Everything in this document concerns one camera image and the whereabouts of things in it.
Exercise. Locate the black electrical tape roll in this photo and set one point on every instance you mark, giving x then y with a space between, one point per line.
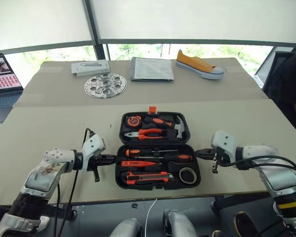
183 175

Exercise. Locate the dark monitor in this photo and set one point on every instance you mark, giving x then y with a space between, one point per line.
276 59

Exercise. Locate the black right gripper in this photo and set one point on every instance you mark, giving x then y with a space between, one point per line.
210 154

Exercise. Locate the dark brown shoe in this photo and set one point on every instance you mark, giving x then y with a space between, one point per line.
245 224

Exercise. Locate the orange black utility knife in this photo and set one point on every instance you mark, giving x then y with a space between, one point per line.
145 177

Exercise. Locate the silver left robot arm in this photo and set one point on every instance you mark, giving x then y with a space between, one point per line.
49 158

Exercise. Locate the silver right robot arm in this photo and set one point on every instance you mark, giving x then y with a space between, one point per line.
281 177

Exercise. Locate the orange black tape measure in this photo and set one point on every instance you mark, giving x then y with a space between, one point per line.
134 121

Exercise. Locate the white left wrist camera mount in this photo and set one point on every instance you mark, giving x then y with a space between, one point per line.
93 144

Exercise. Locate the black tool case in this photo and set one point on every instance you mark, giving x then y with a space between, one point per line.
154 142

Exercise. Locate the round perforated metal steamer plate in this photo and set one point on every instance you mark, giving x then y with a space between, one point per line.
104 86

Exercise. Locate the person in black clothing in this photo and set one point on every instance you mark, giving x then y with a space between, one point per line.
291 81

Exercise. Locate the grey folded cloth packet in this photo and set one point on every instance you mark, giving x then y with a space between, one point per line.
151 69

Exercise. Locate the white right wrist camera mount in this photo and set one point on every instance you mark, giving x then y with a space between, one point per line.
224 140

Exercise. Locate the black window frame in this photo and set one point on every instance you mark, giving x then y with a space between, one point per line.
93 24

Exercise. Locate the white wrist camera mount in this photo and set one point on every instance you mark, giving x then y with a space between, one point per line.
93 144
224 140

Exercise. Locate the black table leg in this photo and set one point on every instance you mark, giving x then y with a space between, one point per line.
236 201

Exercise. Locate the white roller blind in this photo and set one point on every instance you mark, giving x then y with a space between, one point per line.
39 22
199 19

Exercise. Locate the grey rounded shape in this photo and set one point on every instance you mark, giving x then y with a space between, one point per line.
180 224
125 228

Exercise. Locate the flat white cardboard box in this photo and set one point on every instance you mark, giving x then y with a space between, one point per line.
88 67

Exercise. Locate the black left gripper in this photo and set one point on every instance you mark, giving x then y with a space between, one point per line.
101 160

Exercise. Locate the open laptop computer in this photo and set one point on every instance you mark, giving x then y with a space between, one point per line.
2 74

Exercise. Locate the yellow canvas sneaker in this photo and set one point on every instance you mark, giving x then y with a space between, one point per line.
195 63

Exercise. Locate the red voltage tester pen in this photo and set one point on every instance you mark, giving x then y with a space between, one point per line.
138 163

